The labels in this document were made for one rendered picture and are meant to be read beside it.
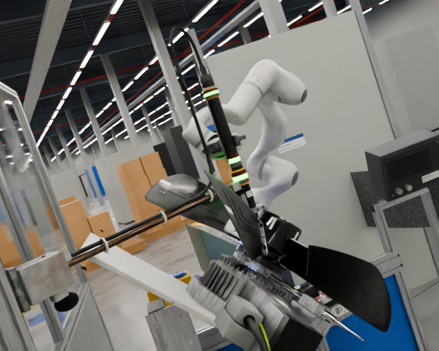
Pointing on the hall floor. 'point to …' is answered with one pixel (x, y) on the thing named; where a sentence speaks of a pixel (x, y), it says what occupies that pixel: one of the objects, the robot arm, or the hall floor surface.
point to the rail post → (411, 311)
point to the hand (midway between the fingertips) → (227, 143)
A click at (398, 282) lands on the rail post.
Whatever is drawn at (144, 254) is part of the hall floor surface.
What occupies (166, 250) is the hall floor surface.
